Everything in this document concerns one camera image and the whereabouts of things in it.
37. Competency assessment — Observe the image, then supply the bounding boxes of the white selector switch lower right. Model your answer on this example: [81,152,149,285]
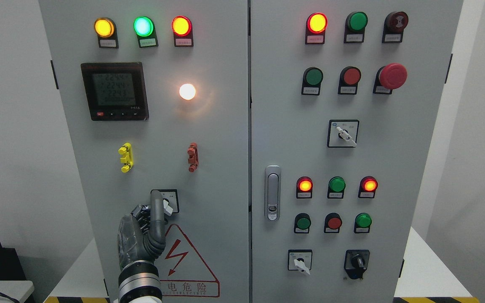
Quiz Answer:
[288,249,312,276]

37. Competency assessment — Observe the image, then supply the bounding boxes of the small green indicator middle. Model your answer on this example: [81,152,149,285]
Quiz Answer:
[327,176,346,199]

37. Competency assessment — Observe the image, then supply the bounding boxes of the right grey cabinet door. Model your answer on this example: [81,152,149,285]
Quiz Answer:
[250,0,463,303]

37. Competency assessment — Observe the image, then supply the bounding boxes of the white box lower left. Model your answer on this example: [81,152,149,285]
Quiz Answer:
[0,281,35,303]

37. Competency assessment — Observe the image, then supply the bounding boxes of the small red lit indicator right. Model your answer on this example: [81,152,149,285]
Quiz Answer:
[358,176,378,198]

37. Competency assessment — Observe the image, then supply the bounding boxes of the silver door lock handle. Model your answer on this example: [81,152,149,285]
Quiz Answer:
[264,165,281,221]

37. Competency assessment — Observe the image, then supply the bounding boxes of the green indicator top right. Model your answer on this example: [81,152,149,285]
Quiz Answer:
[343,11,369,44]

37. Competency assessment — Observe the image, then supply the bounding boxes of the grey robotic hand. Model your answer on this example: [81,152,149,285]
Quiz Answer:
[118,190,166,270]

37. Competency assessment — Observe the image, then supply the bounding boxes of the small red lit indicator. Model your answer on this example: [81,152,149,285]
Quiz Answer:
[358,176,378,198]
[295,176,313,199]

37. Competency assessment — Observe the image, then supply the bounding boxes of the left grey cabinet door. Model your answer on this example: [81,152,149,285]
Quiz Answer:
[39,0,250,303]

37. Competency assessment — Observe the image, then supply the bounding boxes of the white selector switch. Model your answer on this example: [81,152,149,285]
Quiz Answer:
[327,120,360,148]
[288,249,312,276]

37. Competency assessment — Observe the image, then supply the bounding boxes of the small red push button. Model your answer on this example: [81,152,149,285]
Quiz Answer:
[323,213,343,234]

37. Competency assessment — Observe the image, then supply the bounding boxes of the green push button upper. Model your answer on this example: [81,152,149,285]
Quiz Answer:
[301,67,324,96]

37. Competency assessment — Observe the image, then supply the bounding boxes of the black selector switch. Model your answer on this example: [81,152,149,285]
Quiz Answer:
[343,250,370,280]

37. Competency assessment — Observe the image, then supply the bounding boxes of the small green push button right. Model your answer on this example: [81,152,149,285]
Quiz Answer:
[353,213,372,234]

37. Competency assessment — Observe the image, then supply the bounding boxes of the yellow indicator light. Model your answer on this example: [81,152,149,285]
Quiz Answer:
[94,17,119,49]

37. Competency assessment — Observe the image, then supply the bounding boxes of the small green push button left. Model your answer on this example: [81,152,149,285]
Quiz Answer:
[294,213,312,234]

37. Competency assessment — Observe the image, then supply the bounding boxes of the red lit indicator top right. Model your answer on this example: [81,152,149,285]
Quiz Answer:
[305,12,328,45]

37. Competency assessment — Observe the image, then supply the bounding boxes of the white rotary light switch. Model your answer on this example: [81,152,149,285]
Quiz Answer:
[151,189,180,215]

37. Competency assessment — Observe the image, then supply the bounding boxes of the green lit indicator light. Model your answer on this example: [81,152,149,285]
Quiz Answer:
[133,16,158,48]

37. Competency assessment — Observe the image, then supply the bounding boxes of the yellow terminal connector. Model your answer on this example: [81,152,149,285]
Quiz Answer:
[118,142,133,174]

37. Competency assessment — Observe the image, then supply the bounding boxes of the dark red buzzer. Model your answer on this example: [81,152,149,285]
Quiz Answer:
[381,11,409,43]

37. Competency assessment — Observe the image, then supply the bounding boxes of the red electric hazard sign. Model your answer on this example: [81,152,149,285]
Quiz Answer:
[155,224,221,298]

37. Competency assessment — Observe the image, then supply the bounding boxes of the small red lit indicator left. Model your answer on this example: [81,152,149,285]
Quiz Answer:
[295,176,313,199]

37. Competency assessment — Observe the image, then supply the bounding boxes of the black digital power meter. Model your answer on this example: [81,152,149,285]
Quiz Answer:
[80,62,149,121]

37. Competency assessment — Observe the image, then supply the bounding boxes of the small green push button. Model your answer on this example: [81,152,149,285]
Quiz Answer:
[353,213,372,234]
[294,213,312,234]

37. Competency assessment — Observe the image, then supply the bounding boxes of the red terminal connector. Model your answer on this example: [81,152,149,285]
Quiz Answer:
[187,142,199,173]

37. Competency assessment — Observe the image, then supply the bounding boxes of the grey cabinet door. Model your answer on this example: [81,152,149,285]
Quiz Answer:
[250,0,463,303]
[39,0,250,303]

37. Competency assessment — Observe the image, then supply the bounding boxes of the white selector switch upper right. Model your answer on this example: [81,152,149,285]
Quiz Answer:
[327,120,360,148]

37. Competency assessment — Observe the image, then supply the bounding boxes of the clear white indicator lamp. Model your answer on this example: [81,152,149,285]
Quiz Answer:
[179,84,197,101]

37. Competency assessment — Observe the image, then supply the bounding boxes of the red push button upper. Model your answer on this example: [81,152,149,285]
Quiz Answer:
[338,66,362,95]

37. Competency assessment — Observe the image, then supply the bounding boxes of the red emergency stop button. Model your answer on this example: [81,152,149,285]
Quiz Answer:
[372,63,408,95]

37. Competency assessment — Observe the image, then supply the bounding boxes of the red lit indicator light left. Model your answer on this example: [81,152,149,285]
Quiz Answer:
[171,16,194,47]

